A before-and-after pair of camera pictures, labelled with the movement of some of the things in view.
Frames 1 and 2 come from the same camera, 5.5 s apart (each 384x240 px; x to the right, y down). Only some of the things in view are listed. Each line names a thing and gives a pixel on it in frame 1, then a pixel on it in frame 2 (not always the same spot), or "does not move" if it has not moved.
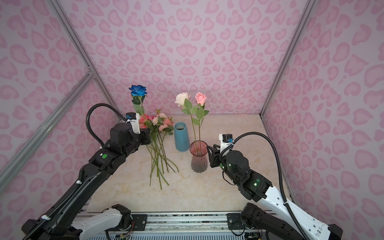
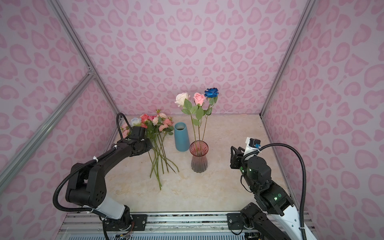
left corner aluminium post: (82, 51) does not move
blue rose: (138, 92) to (211, 93)
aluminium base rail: (181, 226) does not move
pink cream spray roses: (158, 127) does not move
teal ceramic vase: (182, 140) does not move
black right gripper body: (217, 160) to (237, 160)
